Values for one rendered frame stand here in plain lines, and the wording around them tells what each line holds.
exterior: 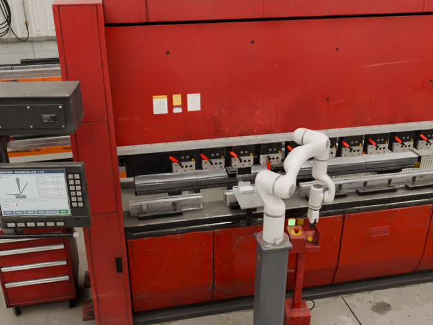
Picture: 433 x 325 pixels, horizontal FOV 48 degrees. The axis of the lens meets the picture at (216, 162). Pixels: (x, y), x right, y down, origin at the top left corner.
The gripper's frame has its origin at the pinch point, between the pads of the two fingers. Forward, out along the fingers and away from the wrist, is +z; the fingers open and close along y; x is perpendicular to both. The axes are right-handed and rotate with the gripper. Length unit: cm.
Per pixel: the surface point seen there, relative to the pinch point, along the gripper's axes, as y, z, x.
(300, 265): 2.7, 33.2, -5.3
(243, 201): -10.2, -14.8, -45.8
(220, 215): -13, -2, -61
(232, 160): -27, -37, -52
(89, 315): -9, 83, -159
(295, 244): 6.0, 10.8, -11.8
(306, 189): -33.1, -6.6, 3.5
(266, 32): -37, -120, -32
